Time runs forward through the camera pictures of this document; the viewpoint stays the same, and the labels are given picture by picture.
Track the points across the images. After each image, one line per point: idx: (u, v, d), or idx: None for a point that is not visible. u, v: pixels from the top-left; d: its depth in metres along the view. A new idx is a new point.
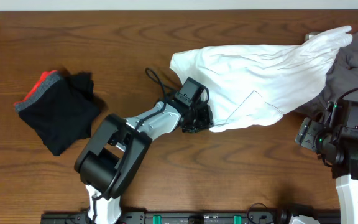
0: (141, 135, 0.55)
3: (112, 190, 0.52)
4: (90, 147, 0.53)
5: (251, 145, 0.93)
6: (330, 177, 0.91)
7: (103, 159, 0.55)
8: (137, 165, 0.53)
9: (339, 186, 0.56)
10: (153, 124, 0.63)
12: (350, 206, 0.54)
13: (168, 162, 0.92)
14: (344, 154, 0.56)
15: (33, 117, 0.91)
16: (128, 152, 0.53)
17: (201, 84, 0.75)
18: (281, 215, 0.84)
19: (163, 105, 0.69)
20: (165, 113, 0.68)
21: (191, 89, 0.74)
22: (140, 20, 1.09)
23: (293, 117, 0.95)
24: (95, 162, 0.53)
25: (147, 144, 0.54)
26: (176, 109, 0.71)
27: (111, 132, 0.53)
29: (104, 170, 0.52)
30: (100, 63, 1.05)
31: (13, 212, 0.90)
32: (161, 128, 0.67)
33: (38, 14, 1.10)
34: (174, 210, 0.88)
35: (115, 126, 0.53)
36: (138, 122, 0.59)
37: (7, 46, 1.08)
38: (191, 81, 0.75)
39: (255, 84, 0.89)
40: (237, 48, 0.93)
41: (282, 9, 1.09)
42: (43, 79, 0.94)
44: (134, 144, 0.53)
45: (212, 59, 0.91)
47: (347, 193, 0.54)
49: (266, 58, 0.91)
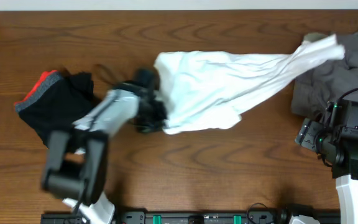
0: (96, 134, 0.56)
3: (86, 195, 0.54)
4: (48, 163, 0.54)
5: (251, 145, 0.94)
6: (330, 177, 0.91)
7: (66, 168, 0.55)
8: (101, 162, 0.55)
9: (339, 187, 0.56)
10: (109, 116, 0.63)
12: (350, 206, 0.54)
13: (168, 162, 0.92)
14: (344, 153, 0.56)
15: (33, 116, 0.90)
16: (89, 155, 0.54)
17: (149, 69, 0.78)
18: (281, 215, 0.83)
19: (115, 94, 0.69)
20: (119, 101, 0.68)
21: (143, 78, 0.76)
22: (140, 20, 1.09)
23: (291, 119, 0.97)
24: (58, 176, 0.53)
25: (105, 140, 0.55)
26: (131, 93, 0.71)
27: (66, 140, 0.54)
29: (69, 180, 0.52)
30: (100, 63, 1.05)
31: (11, 213, 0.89)
32: (119, 116, 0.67)
33: (38, 14, 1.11)
34: (174, 211, 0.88)
35: (68, 132, 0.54)
36: (90, 121, 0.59)
37: (7, 46, 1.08)
38: (142, 70, 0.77)
39: (234, 90, 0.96)
40: (223, 56, 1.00)
41: (281, 9, 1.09)
42: (42, 79, 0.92)
44: (91, 145, 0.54)
45: (199, 65, 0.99)
47: (346, 193, 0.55)
49: (250, 68, 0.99)
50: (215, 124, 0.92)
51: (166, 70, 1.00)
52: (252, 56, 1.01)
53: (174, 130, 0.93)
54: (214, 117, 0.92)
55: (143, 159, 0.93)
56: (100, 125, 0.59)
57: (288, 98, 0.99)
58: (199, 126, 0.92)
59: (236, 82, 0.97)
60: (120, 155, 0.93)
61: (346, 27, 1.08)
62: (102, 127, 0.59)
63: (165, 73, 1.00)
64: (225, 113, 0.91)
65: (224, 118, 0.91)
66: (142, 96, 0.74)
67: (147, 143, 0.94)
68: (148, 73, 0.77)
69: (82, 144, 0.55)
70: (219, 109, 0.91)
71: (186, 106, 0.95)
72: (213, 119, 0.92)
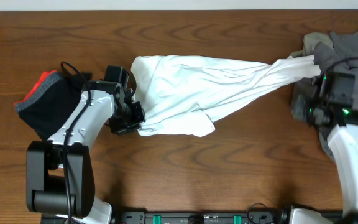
0: (74, 147, 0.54)
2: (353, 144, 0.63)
3: (76, 210, 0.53)
4: (30, 186, 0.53)
5: (251, 145, 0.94)
6: (330, 177, 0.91)
7: (52, 186, 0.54)
8: (84, 175, 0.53)
9: (330, 141, 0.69)
10: (84, 122, 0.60)
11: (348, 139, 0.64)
12: (344, 150, 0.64)
13: (168, 162, 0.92)
14: (330, 117, 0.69)
15: (33, 117, 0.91)
16: (71, 170, 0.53)
17: (120, 66, 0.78)
18: (281, 214, 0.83)
19: (87, 96, 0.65)
20: (94, 103, 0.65)
21: (115, 73, 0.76)
22: (140, 20, 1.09)
23: (291, 119, 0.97)
24: (46, 193, 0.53)
25: (83, 153, 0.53)
26: (104, 92, 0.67)
27: (43, 160, 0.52)
29: (58, 195, 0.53)
30: (100, 63, 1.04)
31: (10, 213, 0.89)
32: (99, 118, 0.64)
33: (39, 14, 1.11)
34: (174, 211, 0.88)
35: (43, 152, 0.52)
36: (64, 133, 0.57)
37: (7, 46, 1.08)
38: (112, 68, 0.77)
39: (209, 96, 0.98)
40: (199, 60, 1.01)
41: (281, 9, 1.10)
42: (43, 78, 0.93)
44: (71, 160, 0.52)
45: (174, 70, 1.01)
47: (339, 139, 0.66)
49: (225, 75, 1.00)
50: (189, 132, 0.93)
51: (143, 74, 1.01)
52: (227, 61, 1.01)
53: (146, 133, 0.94)
54: (188, 126, 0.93)
55: (143, 158, 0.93)
56: (76, 138, 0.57)
57: (286, 95, 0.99)
58: (181, 131, 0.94)
59: (211, 88, 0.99)
60: (120, 155, 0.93)
61: (346, 27, 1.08)
62: (78, 139, 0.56)
63: (142, 76, 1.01)
64: (201, 122, 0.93)
65: (199, 127, 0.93)
66: (117, 91, 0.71)
67: (146, 143, 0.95)
68: (119, 68, 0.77)
69: (63, 158, 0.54)
70: (193, 119, 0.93)
71: (161, 109, 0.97)
72: (188, 126, 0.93)
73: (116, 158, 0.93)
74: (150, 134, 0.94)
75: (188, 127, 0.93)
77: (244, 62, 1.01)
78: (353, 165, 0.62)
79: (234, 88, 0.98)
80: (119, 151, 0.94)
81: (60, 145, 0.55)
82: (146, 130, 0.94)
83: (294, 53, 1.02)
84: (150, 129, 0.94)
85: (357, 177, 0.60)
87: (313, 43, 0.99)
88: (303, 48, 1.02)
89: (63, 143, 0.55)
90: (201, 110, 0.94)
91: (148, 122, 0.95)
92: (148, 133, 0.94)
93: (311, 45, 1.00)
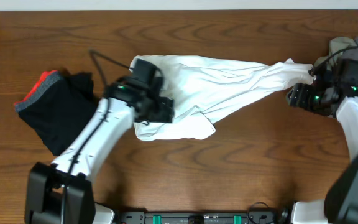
0: (78, 181, 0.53)
2: None
3: None
4: (30, 205, 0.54)
5: (251, 145, 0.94)
6: (329, 177, 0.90)
7: (50, 206, 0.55)
8: (82, 211, 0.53)
9: (339, 112, 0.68)
10: (97, 144, 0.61)
11: (355, 107, 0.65)
12: (353, 115, 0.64)
13: (168, 162, 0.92)
14: (339, 91, 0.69)
15: (33, 117, 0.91)
16: (68, 202, 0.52)
17: (149, 63, 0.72)
18: (283, 213, 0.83)
19: (105, 111, 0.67)
20: (109, 119, 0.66)
21: (142, 73, 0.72)
22: (140, 20, 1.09)
23: (291, 118, 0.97)
24: (45, 214, 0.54)
25: (85, 189, 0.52)
26: (123, 102, 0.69)
27: (43, 185, 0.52)
29: (55, 219, 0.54)
30: (100, 63, 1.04)
31: (10, 213, 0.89)
32: (113, 135, 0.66)
33: (38, 14, 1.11)
34: (174, 211, 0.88)
35: (45, 178, 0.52)
36: (71, 158, 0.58)
37: (7, 46, 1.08)
38: (141, 63, 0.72)
39: (209, 96, 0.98)
40: (199, 60, 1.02)
41: (282, 9, 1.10)
42: (43, 79, 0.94)
44: (71, 195, 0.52)
45: (173, 69, 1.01)
47: (348, 106, 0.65)
49: (224, 76, 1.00)
50: (189, 135, 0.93)
51: None
52: (226, 61, 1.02)
53: (143, 137, 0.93)
54: (189, 128, 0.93)
55: (143, 158, 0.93)
56: (82, 163, 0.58)
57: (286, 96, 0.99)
58: (181, 135, 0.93)
59: (211, 88, 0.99)
60: (120, 155, 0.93)
61: (345, 27, 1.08)
62: (86, 164, 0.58)
63: None
64: (201, 126, 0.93)
65: (199, 130, 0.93)
66: (140, 100, 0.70)
67: (146, 143, 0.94)
68: (147, 66, 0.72)
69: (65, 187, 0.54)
70: (194, 121, 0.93)
71: None
72: (189, 129, 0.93)
73: (116, 158, 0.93)
74: (148, 139, 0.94)
75: (188, 129, 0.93)
77: (243, 63, 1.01)
78: None
79: (234, 88, 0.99)
80: (119, 152, 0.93)
81: (63, 172, 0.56)
82: (145, 135, 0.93)
83: (321, 58, 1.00)
84: (148, 134, 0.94)
85: None
87: (342, 48, 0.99)
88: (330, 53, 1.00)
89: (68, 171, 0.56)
90: (200, 112, 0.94)
91: (149, 127, 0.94)
92: (146, 137, 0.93)
93: (340, 49, 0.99)
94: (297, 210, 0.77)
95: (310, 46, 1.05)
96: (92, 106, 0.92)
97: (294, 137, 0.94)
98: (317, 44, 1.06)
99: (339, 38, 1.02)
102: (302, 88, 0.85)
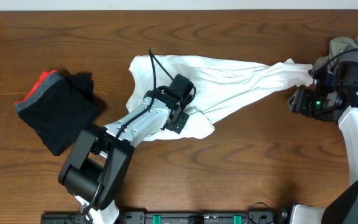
0: (122, 144, 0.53)
2: None
3: (97, 201, 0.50)
4: (71, 159, 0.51)
5: (251, 145, 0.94)
6: (329, 177, 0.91)
7: (86, 167, 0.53)
8: (121, 173, 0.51)
9: (341, 119, 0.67)
10: (140, 125, 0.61)
11: None
12: (354, 127, 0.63)
13: (168, 162, 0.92)
14: (342, 97, 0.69)
15: (33, 117, 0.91)
16: (110, 163, 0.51)
17: (188, 79, 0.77)
18: (283, 213, 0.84)
19: (150, 102, 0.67)
20: (152, 111, 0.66)
21: (181, 85, 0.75)
22: (140, 20, 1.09)
23: (291, 118, 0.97)
24: (78, 174, 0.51)
25: (129, 153, 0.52)
26: (165, 104, 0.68)
27: (91, 142, 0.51)
29: (89, 181, 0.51)
30: (100, 64, 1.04)
31: (12, 213, 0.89)
32: (150, 127, 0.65)
33: (38, 14, 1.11)
34: (174, 211, 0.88)
35: (96, 135, 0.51)
36: (119, 126, 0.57)
37: (7, 46, 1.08)
38: (181, 79, 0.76)
39: (209, 96, 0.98)
40: (199, 60, 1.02)
41: (283, 9, 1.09)
42: (43, 79, 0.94)
44: (115, 155, 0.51)
45: (173, 69, 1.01)
47: (350, 117, 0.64)
49: (224, 76, 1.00)
50: (188, 134, 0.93)
51: (142, 73, 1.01)
52: (225, 61, 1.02)
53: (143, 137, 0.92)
54: (188, 128, 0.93)
55: (143, 158, 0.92)
56: (127, 134, 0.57)
57: (286, 96, 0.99)
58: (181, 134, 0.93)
59: (211, 88, 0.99)
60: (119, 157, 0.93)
61: (345, 27, 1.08)
62: (129, 137, 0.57)
63: (141, 75, 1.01)
64: (200, 124, 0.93)
65: (199, 129, 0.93)
66: (174, 108, 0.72)
67: (146, 143, 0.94)
68: (186, 81, 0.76)
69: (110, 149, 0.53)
70: (194, 122, 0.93)
71: None
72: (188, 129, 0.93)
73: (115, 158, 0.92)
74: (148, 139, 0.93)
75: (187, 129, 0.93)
77: (242, 63, 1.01)
78: None
79: (234, 89, 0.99)
80: None
81: (111, 135, 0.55)
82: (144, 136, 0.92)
83: (320, 60, 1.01)
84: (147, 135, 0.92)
85: None
87: (342, 48, 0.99)
88: (330, 53, 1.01)
89: (115, 135, 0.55)
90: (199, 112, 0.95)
91: None
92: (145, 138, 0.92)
93: (340, 49, 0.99)
94: (297, 214, 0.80)
95: (310, 46, 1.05)
96: (92, 105, 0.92)
97: (294, 137, 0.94)
98: (317, 44, 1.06)
99: (339, 38, 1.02)
102: (302, 94, 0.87)
